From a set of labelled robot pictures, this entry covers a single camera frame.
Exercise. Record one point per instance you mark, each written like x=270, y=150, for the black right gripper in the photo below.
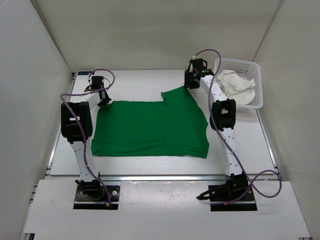
x=188, y=84

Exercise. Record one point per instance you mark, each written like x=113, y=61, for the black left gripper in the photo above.
x=106, y=101

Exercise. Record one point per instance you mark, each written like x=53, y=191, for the green t shirt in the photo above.
x=175, y=126

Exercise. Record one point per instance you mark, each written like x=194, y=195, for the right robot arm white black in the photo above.
x=222, y=121

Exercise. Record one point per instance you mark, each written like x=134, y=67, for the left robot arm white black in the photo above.
x=77, y=129

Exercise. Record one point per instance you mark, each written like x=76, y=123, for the blue label sticker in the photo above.
x=84, y=73

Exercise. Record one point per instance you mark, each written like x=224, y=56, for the white crumpled t shirt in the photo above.
x=236, y=88

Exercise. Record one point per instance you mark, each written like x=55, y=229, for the white plastic basket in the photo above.
x=246, y=70

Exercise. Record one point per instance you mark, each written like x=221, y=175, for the aluminium rail front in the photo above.
x=163, y=178

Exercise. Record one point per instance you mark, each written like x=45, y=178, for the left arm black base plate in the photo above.
x=90, y=196

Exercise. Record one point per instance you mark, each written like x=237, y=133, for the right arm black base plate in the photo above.
x=222, y=199

